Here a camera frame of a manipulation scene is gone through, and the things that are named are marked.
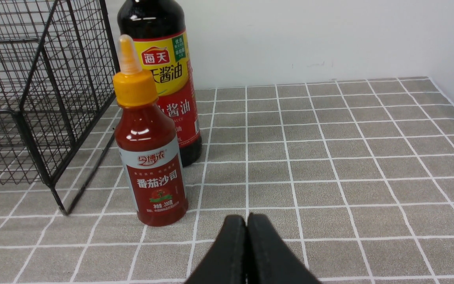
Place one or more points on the red label soy sauce bottle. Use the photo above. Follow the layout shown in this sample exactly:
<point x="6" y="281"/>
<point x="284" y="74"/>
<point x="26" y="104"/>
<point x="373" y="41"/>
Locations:
<point x="158" y="30"/>

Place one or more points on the black wire mesh shelf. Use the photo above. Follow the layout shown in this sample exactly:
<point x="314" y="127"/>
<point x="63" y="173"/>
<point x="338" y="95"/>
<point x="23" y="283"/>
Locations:
<point x="57" y="58"/>

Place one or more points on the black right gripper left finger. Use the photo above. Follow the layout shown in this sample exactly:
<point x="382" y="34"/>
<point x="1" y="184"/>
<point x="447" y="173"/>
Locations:
<point x="224" y="261"/>

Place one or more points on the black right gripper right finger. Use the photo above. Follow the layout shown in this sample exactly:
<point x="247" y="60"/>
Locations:
<point x="269" y="259"/>

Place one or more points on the grey checkered tablecloth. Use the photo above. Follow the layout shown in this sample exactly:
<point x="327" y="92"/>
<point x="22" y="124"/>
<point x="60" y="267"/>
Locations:
<point x="356" y="176"/>

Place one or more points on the red ketchup squeeze bottle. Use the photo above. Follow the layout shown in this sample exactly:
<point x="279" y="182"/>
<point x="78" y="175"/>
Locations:
<point x="148" y="143"/>

